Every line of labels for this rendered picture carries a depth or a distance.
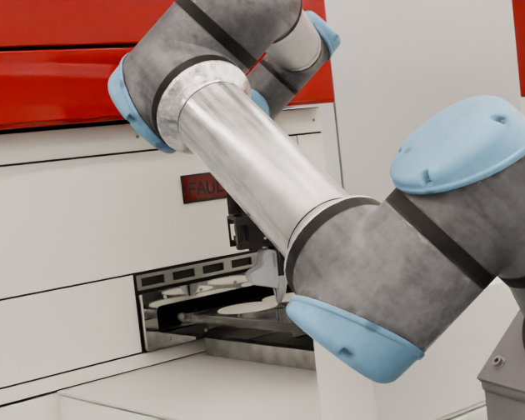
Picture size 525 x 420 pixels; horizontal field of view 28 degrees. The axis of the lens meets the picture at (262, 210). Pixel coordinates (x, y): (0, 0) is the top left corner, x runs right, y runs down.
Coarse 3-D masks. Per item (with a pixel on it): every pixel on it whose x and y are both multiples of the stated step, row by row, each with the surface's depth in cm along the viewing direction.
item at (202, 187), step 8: (200, 176) 178; (208, 176) 180; (184, 184) 176; (192, 184) 177; (200, 184) 178; (208, 184) 180; (216, 184) 181; (192, 192) 177; (200, 192) 178; (208, 192) 179; (216, 192) 180; (224, 192) 182
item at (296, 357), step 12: (216, 336) 176; (216, 348) 173; (228, 348) 171; (240, 348) 168; (252, 348) 166; (264, 348) 163; (276, 348) 161; (288, 348) 159; (300, 348) 158; (312, 348) 156; (252, 360) 166; (264, 360) 164; (276, 360) 162; (288, 360) 159; (300, 360) 157; (312, 360) 155
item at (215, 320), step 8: (184, 320) 169; (192, 320) 167; (200, 320) 166; (208, 320) 164; (216, 320) 163; (224, 320) 161; (232, 320) 159; (240, 320) 158; (248, 320) 157; (256, 320) 156; (256, 328) 155; (264, 328) 154; (272, 328) 152; (280, 328) 151; (288, 328) 149; (296, 328) 148
